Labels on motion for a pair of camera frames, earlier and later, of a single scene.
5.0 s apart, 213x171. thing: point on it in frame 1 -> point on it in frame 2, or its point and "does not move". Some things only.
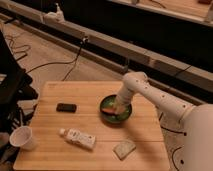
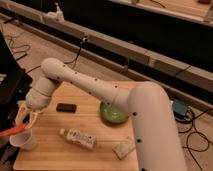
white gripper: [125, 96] -> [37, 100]
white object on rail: [57, 16] does not move
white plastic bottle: [78, 137] does not move
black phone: [64, 107] does not move
